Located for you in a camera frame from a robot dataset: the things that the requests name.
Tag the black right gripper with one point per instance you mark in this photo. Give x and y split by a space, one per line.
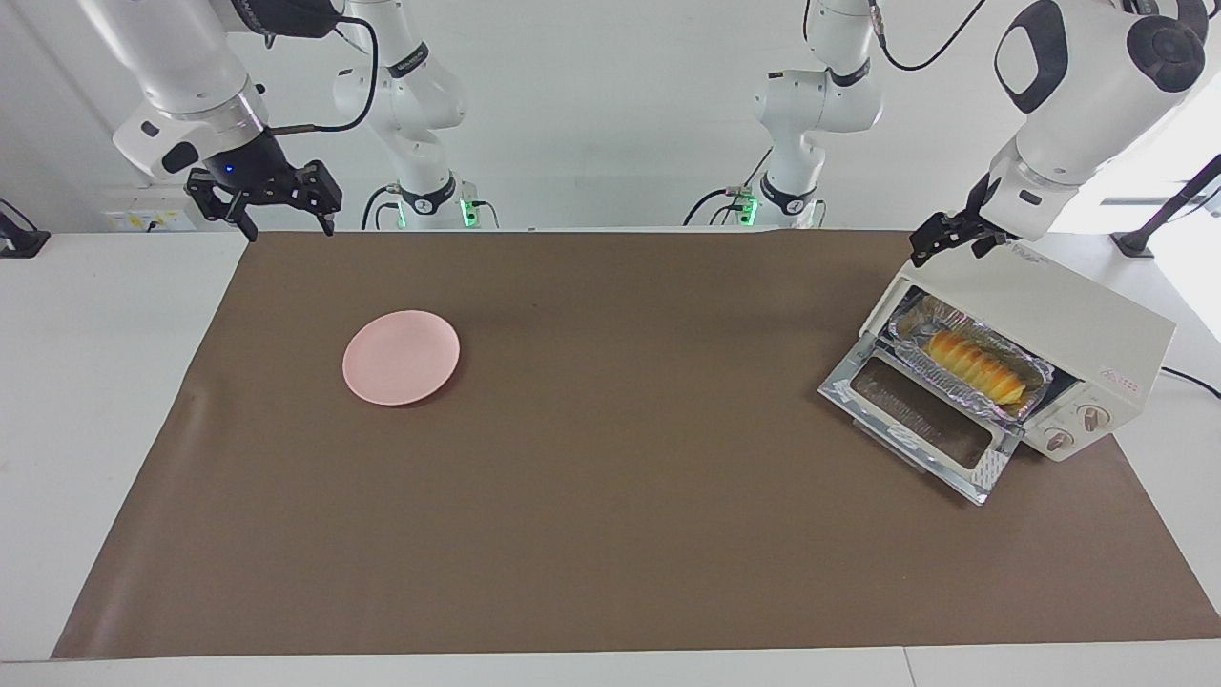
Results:
248 167

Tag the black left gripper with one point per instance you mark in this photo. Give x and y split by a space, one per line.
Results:
978 215

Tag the aluminium foil tray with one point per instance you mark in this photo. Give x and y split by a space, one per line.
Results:
911 334

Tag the sliced orange bread loaf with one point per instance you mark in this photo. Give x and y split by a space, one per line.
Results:
978 367

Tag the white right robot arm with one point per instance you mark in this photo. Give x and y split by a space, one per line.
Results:
172 67

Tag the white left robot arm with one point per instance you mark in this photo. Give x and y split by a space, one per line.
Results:
1078 124

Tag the cream white toaster oven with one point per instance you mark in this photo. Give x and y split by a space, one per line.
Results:
1068 305

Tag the glass oven door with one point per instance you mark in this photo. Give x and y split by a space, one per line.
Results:
916 420

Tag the cream oven knob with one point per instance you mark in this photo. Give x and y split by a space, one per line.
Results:
1057 440
1092 417

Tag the white power strip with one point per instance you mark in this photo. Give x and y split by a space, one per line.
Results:
134 219

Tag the pink round plate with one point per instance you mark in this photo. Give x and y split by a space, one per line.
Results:
401 358

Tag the brown table mat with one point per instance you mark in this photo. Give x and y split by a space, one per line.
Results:
572 553

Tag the tall black camera stand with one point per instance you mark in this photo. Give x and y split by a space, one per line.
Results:
1135 243

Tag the short black camera stand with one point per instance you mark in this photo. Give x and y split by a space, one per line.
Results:
24 243

